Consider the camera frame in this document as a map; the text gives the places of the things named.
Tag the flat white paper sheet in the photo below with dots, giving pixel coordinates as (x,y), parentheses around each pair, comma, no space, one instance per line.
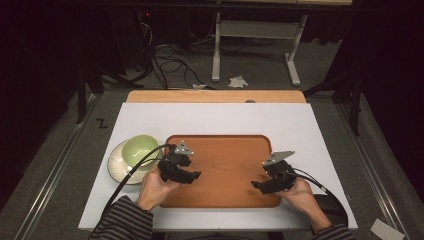
(386,230)

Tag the black metal stand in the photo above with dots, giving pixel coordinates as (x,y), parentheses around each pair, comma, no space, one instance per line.
(81,93)
(356,100)

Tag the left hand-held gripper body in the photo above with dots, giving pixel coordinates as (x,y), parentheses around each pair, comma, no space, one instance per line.
(173,166)

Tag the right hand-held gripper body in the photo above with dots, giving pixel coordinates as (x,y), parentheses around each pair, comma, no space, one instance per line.
(280,176)

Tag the person's left hand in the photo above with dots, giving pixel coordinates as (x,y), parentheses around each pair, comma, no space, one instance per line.
(153,190)

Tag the wooden table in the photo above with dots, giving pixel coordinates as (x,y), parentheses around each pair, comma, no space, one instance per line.
(213,96)

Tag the green bowl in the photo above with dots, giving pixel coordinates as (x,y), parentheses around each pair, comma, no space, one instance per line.
(138,150)

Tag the aluminium floor rail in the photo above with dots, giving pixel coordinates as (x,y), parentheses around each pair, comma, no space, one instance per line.
(56,166)
(370,166)

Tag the white table board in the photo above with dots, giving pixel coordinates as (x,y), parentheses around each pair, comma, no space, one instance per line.
(216,120)

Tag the white ribbed plate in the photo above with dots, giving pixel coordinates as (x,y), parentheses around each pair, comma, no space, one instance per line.
(116,166)

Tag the white metal desk frame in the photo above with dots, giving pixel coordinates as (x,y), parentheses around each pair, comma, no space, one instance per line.
(256,29)

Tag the large crumpled white paper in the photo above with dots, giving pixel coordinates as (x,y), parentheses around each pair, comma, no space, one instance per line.
(238,82)

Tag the wooden tray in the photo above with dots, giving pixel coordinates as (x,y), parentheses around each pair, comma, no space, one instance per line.
(226,160)

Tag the person's right hand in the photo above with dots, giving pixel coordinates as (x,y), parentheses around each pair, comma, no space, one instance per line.
(301,196)

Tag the small crumpled white paper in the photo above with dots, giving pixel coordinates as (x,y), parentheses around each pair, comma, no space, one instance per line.
(199,86)

